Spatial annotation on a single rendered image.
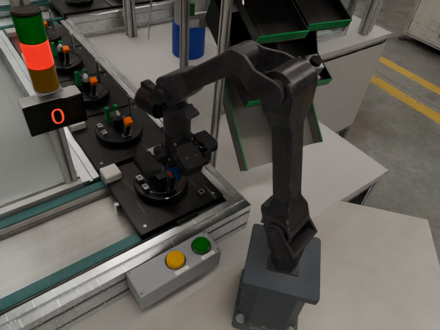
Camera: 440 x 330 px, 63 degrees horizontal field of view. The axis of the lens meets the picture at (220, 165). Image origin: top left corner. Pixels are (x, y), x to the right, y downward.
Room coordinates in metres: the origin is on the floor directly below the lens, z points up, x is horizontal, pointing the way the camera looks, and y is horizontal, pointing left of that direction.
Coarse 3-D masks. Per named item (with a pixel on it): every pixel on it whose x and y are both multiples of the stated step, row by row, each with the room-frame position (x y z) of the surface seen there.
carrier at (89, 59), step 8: (72, 40) 1.27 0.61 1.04; (72, 48) 1.35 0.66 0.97; (80, 48) 1.35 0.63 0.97; (56, 56) 1.23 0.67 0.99; (72, 56) 1.25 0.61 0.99; (80, 56) 1.25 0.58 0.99; (88, 56) 1.30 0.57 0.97; (56, 64) 1.17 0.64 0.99; (64, 64) 1.17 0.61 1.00; (72, 64) 1.19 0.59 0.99; (80, 64) 1.21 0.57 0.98; (88, 64) 1.24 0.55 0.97; (56, 72) 1.15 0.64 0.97; (64, 72) 1.15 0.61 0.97; (72, 72) 1.16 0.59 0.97; (80, 72) 1.17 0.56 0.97; (88, 72) 1.18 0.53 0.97; (96, 72) 1.18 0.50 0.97; (64, 80) 1.11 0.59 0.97
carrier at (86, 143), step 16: (128, 96) 0.90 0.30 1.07; (112, 112) 0.95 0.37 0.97; (128, 112) 0.96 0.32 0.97; (144, 112) 0.97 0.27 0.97; (80, 128) 0.84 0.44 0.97; (96, 128) 0.83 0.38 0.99; (112, 128) 0.84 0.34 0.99; (144, 128) 0.88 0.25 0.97; (80, 144) 0.77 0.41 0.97; (96, 144) 0.78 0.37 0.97; (112, 144) 0.78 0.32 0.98; (128, 144) 0.79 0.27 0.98; (144, 144) 0.81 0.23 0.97; (96, 160) 0.71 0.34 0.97; (112, 160) 0.72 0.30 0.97; (128, 160) 0.74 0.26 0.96
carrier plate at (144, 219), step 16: (128, 176) 0.67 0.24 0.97; (192, 176) 0.70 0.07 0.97; (112, 192) 0.61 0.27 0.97; (128, 192) 0.61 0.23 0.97; (192, 192) 0.64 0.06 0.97; (208, 192) 0.64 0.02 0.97; (128, 208) 0.56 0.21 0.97; (144, 208) 0.56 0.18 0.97; (160, 208) 0.57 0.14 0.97; (176, 208) 0.58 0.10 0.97; (192, 208) 0.58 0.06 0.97; (144, 224) 0.52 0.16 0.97; (160, 224) 0.52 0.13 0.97
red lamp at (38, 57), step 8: (24, 48) 0.59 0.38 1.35; (32, 48) 0.59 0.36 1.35; (40, 48) 0.60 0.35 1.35; (48, 48) 0.62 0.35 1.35; (24, 56) 0.60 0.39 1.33; (32, 56) 0.59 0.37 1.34; (40, 56) 0.60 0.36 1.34; (48, 56) 0.61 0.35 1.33; (32, 64) 0.59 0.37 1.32; (40, 64) 0.60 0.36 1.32; (48, 64) 0.61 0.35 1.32
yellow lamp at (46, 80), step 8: (32, 72) 0.59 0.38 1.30; (40, 72) 0.60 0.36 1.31; (48, 72) 0.60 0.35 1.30; (32, 80) 0.60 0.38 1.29; (40, 80) 0.59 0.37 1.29; (48, 80) 0.60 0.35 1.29; (56, 80) 0.62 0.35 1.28; (40, 88) 0.59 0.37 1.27; (48, 88) 0.60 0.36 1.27; (56, 88) 0.61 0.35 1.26
